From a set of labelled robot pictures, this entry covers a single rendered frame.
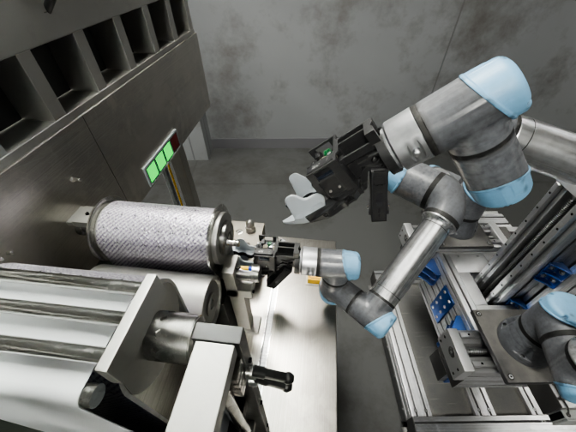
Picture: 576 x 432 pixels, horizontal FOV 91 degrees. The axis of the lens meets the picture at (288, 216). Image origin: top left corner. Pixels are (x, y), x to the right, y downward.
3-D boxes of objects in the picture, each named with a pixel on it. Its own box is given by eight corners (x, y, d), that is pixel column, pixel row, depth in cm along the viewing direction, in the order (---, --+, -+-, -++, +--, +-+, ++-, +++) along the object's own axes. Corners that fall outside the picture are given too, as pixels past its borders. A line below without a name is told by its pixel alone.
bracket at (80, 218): (93, 228, 61) (89, 221, 60) (69, 225, 62) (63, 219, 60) (107, 212, 65) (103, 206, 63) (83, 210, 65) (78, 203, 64)
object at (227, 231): (234, 246, 67) (224, 261, 60) (225, 245, 67) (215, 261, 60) (233, 216, 65) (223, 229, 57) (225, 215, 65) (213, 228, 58)
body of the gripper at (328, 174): (305, 152, 47) (371, 109, 41) (333, 185, 51) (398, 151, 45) (301, 180, 42) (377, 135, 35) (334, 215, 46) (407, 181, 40)
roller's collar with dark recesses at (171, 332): (195, 372, 38) (183, 355, 34) (153, 367, 39) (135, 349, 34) (209, 326, 43) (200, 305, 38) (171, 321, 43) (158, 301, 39)
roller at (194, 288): (209, 345, 59) (196, 318, 51) (94, 331, 61) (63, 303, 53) (225, 293, 68) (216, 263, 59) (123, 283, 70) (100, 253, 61)
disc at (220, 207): (218, 284, 63) (201, 245, 52) (215, 284, 63) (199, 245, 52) (233, 231, 73) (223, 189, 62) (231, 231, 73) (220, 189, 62)
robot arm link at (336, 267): (357, 288, 74) (363, 269, 68) (315, 284, 75) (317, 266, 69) (355, 263, 80) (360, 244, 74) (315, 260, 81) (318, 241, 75)
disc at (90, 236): (111, 273, 65) (75, 234, 54) (110, 273, 65) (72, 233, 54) (141, 224, 75) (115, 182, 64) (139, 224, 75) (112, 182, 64)
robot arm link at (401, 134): (426, 137, 43) (441, 169, 37) (397, 153, 45) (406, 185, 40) (405, 98, 39) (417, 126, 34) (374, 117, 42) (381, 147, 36)
